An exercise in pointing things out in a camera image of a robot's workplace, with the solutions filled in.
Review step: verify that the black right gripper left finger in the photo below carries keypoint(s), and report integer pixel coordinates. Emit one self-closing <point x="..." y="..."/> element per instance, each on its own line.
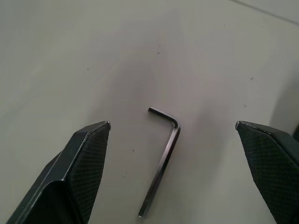
<point x="77" y="172"/>

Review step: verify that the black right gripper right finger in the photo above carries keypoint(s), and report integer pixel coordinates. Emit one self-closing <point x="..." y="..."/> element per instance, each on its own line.
<point x="268" y="163"/>

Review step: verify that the silver L-shaped hex key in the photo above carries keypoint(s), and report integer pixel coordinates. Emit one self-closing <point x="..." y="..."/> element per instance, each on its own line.
<point x="166" y="152"/>

